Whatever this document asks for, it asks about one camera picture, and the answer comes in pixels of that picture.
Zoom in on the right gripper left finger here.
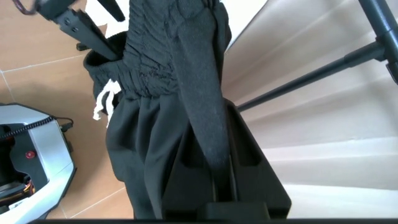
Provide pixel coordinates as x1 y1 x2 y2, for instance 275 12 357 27
161 124 216 220

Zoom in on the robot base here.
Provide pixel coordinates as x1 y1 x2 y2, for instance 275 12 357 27
0 103 77 224

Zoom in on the beige curtain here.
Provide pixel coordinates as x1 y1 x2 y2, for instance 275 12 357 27
222 0 398 219

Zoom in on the black garment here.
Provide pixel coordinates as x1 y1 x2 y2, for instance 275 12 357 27
83 0 233 220

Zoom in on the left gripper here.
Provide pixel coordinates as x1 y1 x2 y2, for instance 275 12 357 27
36 0 126 62

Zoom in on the black clothes rack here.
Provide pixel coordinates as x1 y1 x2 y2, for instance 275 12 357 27
76 0 398 113

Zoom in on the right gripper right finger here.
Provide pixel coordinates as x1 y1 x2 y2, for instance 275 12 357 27
222 98 292 220

